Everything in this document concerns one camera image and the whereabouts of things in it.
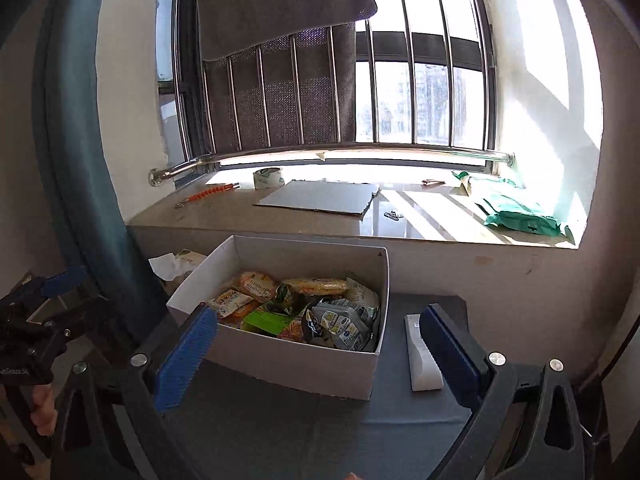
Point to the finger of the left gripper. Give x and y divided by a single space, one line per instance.
65 282

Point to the tape roll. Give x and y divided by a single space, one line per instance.
267 178

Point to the tissue pack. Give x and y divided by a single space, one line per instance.
171 266

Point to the white cardboard box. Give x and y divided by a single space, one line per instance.
287 360

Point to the orange cracker pack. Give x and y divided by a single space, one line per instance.
236 318

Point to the grey towel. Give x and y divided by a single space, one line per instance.
227 27

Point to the fried corn cake bag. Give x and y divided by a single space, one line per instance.
260 286

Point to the grey flat board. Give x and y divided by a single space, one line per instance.
331 197

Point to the green plastic bag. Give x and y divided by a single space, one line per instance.
508 205

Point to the blue white snack packet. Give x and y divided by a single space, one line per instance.
229 302

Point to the person's left hand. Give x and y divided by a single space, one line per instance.
44 413

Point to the steel window rail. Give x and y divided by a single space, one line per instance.
320 153

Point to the teal curtain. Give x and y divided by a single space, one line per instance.
85 213

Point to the grey silver snack packets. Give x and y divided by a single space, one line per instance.
340 324

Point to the yellow noodle snack bag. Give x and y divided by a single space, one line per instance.
317 286

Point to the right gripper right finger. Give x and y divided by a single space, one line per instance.
524 420

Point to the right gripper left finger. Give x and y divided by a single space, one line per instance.
111 421

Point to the green seaweed snack pack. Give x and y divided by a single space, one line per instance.
264 321

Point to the orange handled tool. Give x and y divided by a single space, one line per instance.
213 190

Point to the white remote control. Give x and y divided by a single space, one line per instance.
424 372

